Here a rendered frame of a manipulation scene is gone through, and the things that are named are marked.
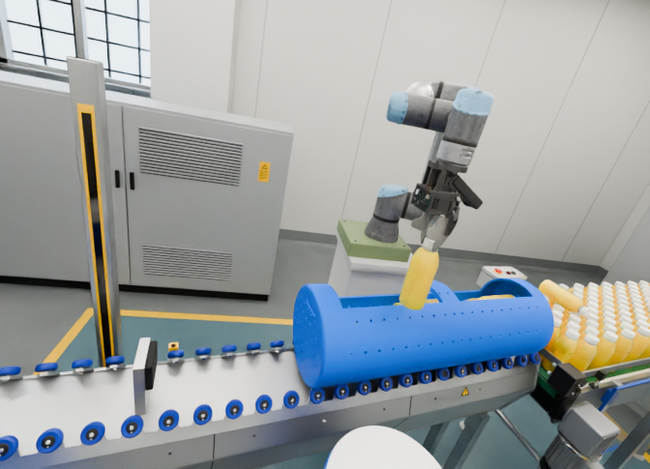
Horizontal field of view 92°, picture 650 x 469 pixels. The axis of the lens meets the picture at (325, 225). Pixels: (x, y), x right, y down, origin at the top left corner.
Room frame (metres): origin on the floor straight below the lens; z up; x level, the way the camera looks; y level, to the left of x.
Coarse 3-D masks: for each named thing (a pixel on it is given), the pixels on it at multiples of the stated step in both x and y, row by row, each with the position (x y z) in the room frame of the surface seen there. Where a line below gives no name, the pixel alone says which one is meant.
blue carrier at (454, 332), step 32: (320, 288) 0.76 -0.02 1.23; (448, 288) 0.91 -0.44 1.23; (512, 288) 1.12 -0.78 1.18; (320, 320) 0.66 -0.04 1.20; (352, 320) 0.68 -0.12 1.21; (384, 320) 0.72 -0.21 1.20; (416, 320) 0.75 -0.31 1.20; (448, 320) 0.79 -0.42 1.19; (480, 320) 0.84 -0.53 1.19; (512, 320) 0.89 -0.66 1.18; (544, 320) 0.94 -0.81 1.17; (320, 352) 0.62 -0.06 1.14; (352, 352) 0.64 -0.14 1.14; (384, 352) 0.67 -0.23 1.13; (416, 352) 0.71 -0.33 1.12; (448, 352) 0.76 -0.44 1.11; (480, 352) 0.81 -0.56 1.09; (512, 352) 0.88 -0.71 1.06; (320, 384) 0.61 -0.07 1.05
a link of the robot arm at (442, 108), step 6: (438, 102) 0.83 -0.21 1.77; (444, 102) 0.83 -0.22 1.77; (450, 102) 0.83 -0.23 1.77; (438, 108) 0.82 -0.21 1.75; (444, 108) 0.82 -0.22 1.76; (450, 108) 0.81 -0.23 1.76; (432, 114) 0.82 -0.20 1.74; (438, 114) 0.81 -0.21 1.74; (444, 114) 0.81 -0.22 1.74; (432, 120) 0.82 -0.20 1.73; (438, 120) 0.81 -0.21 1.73; (444, 120) 0.81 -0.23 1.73; (432, 126) 0.83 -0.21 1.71; (438, 126) 0.82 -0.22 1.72; (444, 126) 0.82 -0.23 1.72
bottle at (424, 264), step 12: (420, 252) 0.73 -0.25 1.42; (432, 252) 0.72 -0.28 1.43; (420, 264) 0.71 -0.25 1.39; (432, 264) 0.71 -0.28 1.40; (408, 276) 0.73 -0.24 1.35; (420, 276) 0.71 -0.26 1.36; (432, 276) 0.71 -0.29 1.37; (408, 288) 0.71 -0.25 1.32; (420, 288) 0.70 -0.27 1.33; (408, 300) 0.71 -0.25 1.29; (420, 300) 0.70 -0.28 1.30
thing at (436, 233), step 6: (438, 222) 0.70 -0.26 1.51; (444, 222) 0.71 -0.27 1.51; (432, 228) 0.70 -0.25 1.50; (438, 228) 0.70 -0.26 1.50; (444, 228) 0.70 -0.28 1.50; (426, 234) 0.69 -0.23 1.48; (432, 234) 0.70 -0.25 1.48; (438, 234) 0.70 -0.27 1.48; (432, 240) 0.70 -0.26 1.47; (438, 240) 0.70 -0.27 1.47; (444, 240) 0.70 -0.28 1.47; (438, 246) 0.70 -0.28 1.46
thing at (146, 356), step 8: (144, 344) 0.58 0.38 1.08; (152, 344) 0.59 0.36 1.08; (136, 352) 0.56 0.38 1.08; (144, 352) 0.56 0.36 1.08; (152, 352) 0.57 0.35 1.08; (136, 360) 0.53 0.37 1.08; (144, 360) 0.54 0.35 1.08; (152, 360) 0.55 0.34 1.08; (136, 368) 0.51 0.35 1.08; (144, 368) 0.52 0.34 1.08; (152, 368) 0.53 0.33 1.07; (136, 376) 0.51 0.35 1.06; (144, 376) 0.52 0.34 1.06; (152, 376) 0.53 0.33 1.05; (136, 384) 0.51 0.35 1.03; (144, 384) 0.52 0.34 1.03; (152, 384) 0.53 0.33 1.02; (136, 392) 0.51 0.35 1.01; (144, 392) 0.52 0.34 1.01; (136, 400) 0.51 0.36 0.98; (144, 400) 0.52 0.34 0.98; (136, 408) 0.51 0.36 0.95; (144, 408) 0.52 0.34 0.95
